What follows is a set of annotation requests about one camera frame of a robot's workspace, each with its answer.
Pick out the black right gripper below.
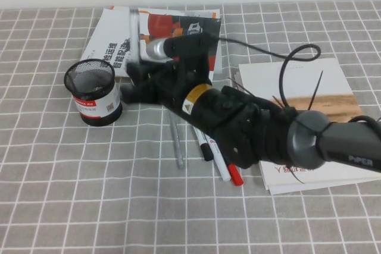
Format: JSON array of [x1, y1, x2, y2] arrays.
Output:
[[120, 57, 213, 109]]

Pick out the white marker with black cap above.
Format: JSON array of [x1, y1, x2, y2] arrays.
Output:
[[192, 125, 214, 162], [128, 8, 142, 70]]

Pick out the black mesh pen holder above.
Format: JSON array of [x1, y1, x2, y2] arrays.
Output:
[[64, 58, 123, 126]]

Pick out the grey pen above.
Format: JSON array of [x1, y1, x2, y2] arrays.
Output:
[[167, 110, 186, 170]]

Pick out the white brochure with orange corner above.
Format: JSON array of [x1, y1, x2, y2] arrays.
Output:
[[107, 5, 223, 75]]

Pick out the black zip tie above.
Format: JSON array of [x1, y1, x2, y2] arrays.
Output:
[[307, 70, 324, 112], [289, 164, 306, 186], [228, 77, 255, 98]]

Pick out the white PAINT marker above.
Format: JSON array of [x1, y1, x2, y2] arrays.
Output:
[[207, 135, 232, 182]]

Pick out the grey checked tablecloth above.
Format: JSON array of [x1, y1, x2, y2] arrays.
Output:
[[0, 0, 381, 254]]

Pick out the brochure with desert photo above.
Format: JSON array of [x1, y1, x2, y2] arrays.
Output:
[[238, 57, 378, 188]]

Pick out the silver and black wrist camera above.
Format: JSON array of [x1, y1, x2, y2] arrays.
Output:
[[145, 32, 221, 61]]

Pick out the black cable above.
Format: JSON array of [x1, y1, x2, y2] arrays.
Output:
[[218, 37, 381, 140]]

